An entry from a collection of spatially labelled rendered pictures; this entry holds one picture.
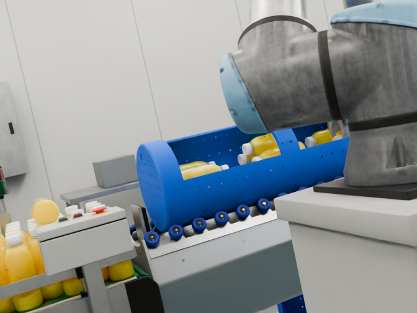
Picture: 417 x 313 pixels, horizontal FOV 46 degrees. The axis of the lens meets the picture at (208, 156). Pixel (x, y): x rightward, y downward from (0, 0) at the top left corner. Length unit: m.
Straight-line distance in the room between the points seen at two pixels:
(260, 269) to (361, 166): 0.85
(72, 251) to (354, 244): 0.65
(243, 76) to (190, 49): 4.37
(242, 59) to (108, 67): 4.10
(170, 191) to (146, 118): 3.53
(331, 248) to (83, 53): 4.25
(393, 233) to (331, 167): 1.02
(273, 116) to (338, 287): 0.29
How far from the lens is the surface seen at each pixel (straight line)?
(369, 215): 0.68
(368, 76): 0.77
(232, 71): 0.81
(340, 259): 0.79
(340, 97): 0.78
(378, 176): 0.76
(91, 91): 4.82
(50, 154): 4.72
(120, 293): 1.31
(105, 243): 1.16
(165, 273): 1.43
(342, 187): 0.81
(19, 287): 1.29
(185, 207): 1.43
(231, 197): 1.49
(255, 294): 1.61
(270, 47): 0.82
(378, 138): 0.77
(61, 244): 1.15
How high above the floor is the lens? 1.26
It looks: 4 degrees down
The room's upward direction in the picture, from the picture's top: 12 degrees counter-clockwise
